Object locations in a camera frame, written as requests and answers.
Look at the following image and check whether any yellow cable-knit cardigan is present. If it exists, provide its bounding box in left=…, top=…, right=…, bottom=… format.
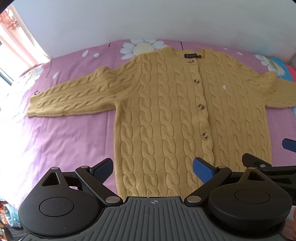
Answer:
left=27, top=47, right=295, bottom=198

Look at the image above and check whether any pink floral bed sheet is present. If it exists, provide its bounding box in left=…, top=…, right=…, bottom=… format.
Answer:
left=0, top=39, right=296, bottom=209

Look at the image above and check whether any pink window curtain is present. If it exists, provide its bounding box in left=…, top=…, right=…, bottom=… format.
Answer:
left=1, top=4, right=50, bottom=79

